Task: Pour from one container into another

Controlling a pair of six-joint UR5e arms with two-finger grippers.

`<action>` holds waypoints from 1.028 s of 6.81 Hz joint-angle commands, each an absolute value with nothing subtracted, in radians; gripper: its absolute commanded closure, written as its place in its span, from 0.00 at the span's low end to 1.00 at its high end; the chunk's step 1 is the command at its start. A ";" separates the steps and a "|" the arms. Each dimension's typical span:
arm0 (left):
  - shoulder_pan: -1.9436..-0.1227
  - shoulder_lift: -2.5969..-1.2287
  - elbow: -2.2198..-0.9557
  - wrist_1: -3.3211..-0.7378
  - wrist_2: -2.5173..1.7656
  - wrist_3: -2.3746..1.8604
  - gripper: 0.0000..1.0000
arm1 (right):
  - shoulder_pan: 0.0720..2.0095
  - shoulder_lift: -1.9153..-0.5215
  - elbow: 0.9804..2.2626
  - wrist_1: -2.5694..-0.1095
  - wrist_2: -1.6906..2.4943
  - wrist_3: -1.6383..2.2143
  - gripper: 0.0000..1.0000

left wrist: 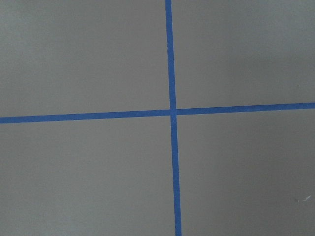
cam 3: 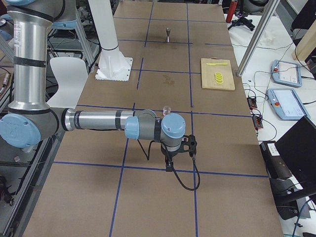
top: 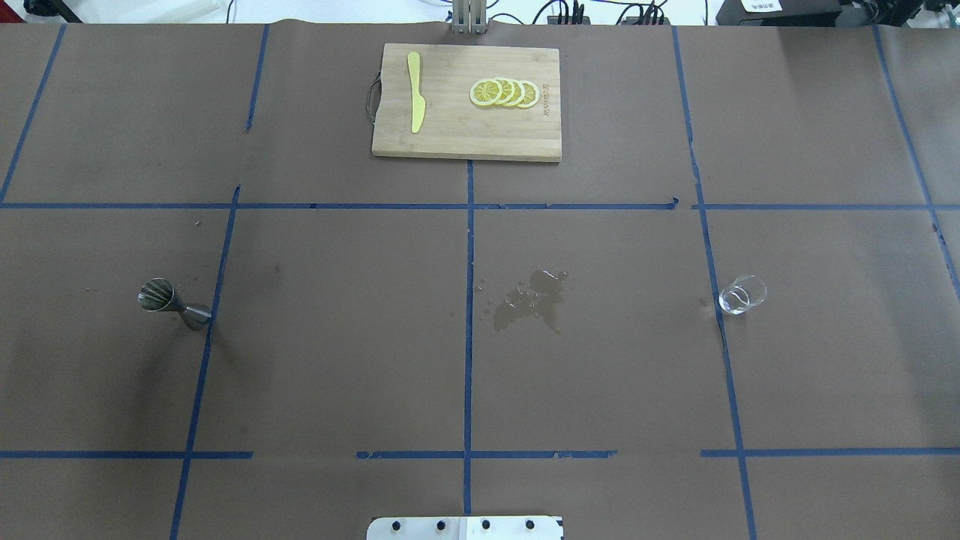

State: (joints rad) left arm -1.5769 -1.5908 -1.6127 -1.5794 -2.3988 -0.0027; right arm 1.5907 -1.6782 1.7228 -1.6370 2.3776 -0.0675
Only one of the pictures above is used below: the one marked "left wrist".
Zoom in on blue tape grid lines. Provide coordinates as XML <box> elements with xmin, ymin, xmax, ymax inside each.
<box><xmin>0</xmin><ymin>0</ymin><xmax>315</xmax><ymax>236</ymax></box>

